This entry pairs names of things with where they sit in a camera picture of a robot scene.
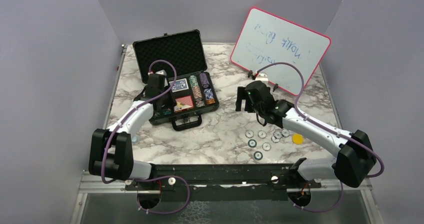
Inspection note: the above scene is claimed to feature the blue playing card deck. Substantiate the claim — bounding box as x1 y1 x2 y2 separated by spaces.
171 78 189 93

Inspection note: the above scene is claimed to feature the red playing card deck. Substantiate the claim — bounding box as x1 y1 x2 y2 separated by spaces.
173 95 195 113

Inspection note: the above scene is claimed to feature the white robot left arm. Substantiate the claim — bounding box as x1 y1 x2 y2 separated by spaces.
89 70 172 190

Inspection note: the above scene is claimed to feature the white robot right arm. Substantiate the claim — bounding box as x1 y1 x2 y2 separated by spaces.
235 81 377 188

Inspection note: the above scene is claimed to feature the black poker set case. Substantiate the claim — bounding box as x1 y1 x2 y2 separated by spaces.
132 29 220 131

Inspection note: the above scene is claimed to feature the blue white chip stack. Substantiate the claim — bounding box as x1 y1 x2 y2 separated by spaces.
203 88 216 105

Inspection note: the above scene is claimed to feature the green blue poker chip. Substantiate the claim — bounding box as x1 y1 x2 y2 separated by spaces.
247 139 257 148
253 151 263 161

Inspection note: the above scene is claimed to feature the yellow round button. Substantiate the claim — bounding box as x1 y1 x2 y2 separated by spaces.
292 133 304 145

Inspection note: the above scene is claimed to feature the green white chip stack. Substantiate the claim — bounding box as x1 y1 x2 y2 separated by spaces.
188 75 199 87

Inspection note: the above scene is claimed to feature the purple chip stack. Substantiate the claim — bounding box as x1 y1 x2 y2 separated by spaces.
199 72 210 89

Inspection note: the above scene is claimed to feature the orange blue chip stack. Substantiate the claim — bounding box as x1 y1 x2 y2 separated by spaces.
192 85 203 102

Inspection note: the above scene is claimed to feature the mixed small chip stack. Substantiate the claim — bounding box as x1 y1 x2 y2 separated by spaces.
195 100 205 108

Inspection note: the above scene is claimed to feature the light blue small container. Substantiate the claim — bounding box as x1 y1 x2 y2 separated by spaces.
131 135 139 145

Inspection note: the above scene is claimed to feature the pink framed whiteboard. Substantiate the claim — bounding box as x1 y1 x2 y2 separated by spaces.
230 7 332 96

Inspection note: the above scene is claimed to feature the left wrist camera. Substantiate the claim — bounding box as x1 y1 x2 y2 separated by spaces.
149 69 167 79

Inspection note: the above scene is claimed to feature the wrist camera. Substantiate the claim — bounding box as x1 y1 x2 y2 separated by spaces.
149 69 167 79
253 73 269 84

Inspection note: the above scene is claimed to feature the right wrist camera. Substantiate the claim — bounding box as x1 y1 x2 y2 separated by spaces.
253 73 269 84

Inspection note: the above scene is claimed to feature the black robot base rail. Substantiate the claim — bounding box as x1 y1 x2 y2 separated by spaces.
125 163 321 202

